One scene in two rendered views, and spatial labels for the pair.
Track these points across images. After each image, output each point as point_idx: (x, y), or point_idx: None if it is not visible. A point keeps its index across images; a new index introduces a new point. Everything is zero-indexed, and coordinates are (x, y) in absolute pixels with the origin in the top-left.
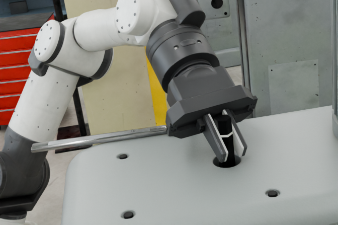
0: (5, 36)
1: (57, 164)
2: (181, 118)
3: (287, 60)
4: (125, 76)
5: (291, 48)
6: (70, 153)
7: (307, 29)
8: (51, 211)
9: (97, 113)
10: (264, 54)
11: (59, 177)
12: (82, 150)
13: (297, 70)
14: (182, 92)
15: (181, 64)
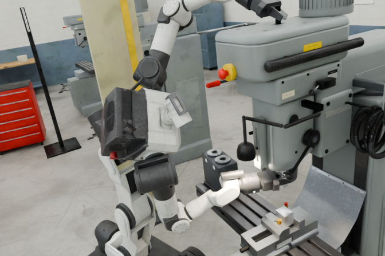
0: (4, 94)
1: (51, 163)
2: (265, 6)
3: (184, 79)
4: (122, 81)
5: (185, 73)
6: (57, 156)
7: (191, 63)
8: (58, 185)
9: None
10: (173, 77)
11: (55, 169)
12: (64, 153)
13: (188, 83)
14: None
15: None
